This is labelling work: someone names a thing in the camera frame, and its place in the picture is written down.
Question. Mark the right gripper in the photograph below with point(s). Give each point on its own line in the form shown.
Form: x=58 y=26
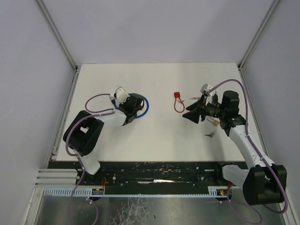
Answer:
x=202 y=110

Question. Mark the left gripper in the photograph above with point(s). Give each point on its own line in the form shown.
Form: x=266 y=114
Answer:
x=131 y=117

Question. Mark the red cable padlock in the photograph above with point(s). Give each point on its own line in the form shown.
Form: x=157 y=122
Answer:
x=177 y=96

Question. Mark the black padlock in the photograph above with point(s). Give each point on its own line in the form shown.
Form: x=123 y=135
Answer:
x=214 y=99

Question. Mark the long shackle brass padlock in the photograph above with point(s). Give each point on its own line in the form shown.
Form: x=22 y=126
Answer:
x=213 y=121

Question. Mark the blue cable lock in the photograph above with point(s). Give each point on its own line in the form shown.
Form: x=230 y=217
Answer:
x=141 y=113

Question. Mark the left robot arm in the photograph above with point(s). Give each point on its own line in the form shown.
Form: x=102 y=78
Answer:
x=82 y=135

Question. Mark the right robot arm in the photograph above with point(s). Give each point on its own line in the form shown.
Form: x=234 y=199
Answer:
x=263 y=182

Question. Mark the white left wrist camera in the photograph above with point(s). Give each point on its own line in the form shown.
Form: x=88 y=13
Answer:
x=120 y=96

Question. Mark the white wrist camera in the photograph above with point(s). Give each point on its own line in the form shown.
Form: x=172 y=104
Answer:
x=120 y=96
x=205 y=90

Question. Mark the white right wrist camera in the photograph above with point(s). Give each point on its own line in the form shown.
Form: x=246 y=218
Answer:
x=205 y=90

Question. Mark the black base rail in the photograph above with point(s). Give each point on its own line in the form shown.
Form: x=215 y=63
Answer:
x=204 y=173

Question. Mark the left aluminium frame post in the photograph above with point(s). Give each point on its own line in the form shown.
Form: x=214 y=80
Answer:
x=54 y=30

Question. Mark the aluminium frame post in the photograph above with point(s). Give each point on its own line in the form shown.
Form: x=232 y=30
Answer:
x=54 y=30
x=273 y=7

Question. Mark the right aluminium frame post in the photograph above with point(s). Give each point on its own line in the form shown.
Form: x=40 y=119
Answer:
x=273 y=7

